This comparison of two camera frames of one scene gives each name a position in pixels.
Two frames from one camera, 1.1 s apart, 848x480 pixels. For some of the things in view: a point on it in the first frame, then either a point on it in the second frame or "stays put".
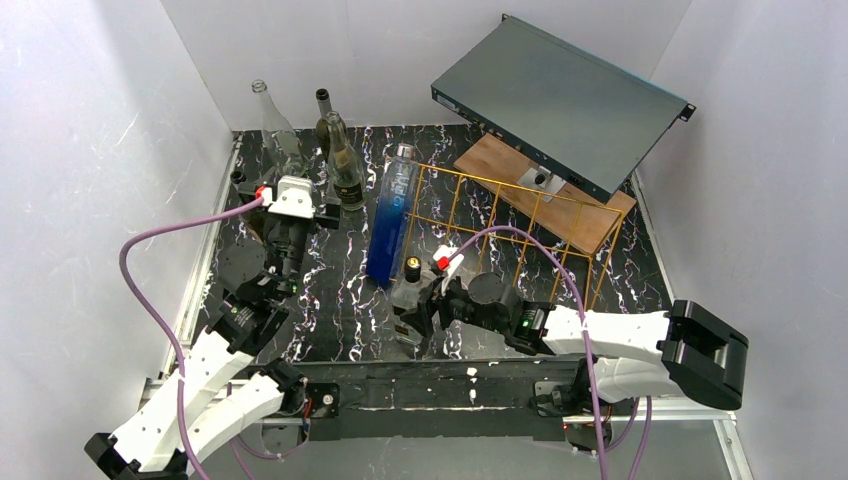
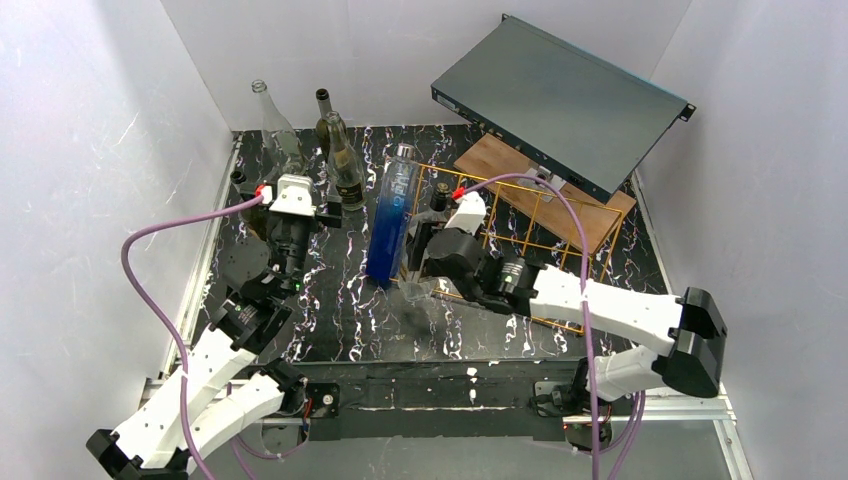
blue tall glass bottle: x=394 y=216 stays put
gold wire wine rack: x=504 y=218 stays put
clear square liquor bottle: x=407 y=297 -> x=416 y=285
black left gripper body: x=291 y=223 stays put
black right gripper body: x=423 y=307 -> x=421 y=244
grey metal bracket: x=542 y=179 stays put
